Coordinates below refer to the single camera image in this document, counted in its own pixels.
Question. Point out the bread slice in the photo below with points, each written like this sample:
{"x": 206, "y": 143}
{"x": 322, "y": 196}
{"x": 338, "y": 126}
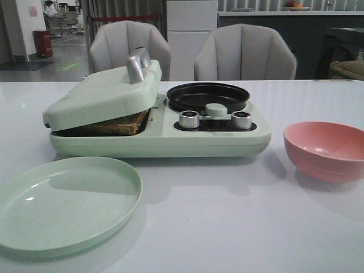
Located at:
{"x": 124, "y": 126}

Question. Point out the green breakfast maker lid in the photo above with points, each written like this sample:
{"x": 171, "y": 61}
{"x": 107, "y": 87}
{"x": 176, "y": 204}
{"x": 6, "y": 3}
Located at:
{"x": 103, "y": 96}

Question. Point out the pink plastic bowl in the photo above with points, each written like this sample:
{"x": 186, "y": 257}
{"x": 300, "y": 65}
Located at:
{"x": 327, "y": 151}

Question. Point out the green breakfast maker base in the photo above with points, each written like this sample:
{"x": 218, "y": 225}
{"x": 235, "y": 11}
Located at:
{"x": 164, "y": 138}

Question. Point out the left silver control knob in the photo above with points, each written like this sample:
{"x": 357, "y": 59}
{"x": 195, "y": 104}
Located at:
{"x": 189, "y": 119}

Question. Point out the silver control knob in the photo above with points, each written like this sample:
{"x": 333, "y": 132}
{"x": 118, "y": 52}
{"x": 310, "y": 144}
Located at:
{"x": 189, "y": 119}
{"x": 241, "y": 120}

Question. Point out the black round frying pan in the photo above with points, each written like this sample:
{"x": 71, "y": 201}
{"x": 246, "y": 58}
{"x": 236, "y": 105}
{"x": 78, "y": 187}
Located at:
{"x": 194, "y": 96}

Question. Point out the right silver control knob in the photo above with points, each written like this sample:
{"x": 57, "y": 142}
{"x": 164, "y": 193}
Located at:
{"x": 241, "y": 120}

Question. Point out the right grey upholstered chair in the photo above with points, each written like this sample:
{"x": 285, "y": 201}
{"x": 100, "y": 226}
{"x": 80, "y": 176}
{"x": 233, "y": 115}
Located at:
{"x": 244, "y": 52}

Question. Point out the grey upholstered chair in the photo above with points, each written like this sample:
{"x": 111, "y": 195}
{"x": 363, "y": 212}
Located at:
{"x": 244, "y": 52}
{"x": 114, "y": 42}

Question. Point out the white cabinet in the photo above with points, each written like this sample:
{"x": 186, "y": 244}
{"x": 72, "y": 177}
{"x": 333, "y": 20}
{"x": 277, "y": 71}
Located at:
{"x": 188, "y": 24}

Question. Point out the left grey upholstered chair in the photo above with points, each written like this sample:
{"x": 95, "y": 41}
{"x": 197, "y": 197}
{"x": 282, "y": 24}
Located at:
{"x": 114, "y": 42}

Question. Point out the light green plate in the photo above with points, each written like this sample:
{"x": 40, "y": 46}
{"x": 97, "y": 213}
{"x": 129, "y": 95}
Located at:
{"x": 67, "y": 206}

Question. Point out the grey counter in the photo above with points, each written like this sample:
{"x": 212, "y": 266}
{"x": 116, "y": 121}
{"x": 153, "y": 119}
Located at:
{"x": 308, "y": 34}

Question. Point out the red bin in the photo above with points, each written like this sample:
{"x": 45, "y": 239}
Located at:
{"x": 43, "y": 44}

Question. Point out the plate of fruit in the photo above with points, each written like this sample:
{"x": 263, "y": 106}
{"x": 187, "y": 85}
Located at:
{"x": 292, "y": 5}

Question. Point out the beige cushion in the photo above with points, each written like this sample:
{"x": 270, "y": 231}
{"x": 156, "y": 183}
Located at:
{"x": 352, "y": 69}

